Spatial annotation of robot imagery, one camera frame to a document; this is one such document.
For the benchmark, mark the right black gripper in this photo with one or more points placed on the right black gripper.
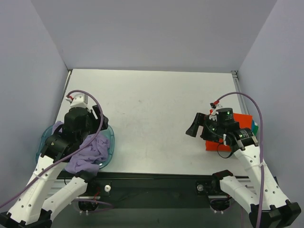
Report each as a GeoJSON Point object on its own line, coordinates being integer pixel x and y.
{"type": "Point", "coordinates": [204, 125]}

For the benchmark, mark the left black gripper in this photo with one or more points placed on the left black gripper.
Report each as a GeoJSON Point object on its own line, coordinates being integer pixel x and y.
{"type": "Point", "coordinates": [98, 114]}

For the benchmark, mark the purple t shirt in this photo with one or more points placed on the purple t shirt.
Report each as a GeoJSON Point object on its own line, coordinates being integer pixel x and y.
{"type": "Point", "coordinates": [93, 156]}

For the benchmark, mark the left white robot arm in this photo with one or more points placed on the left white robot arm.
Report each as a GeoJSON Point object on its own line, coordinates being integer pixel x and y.
{"type": "Point", "coordinates": [51, 188]}

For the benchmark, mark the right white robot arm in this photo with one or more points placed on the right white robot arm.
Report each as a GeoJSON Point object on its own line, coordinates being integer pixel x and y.
{"type": "Point", "coordinates": [268, 206]}

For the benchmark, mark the folded green t shirt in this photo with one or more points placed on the folded green t shirt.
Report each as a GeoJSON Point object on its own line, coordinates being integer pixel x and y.
{"type": "Point", "coordinates": [254, 129]}

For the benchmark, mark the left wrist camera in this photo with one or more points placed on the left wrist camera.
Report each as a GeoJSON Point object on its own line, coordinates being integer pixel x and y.
{"type": "Point", "coordinates": [79, 100]}

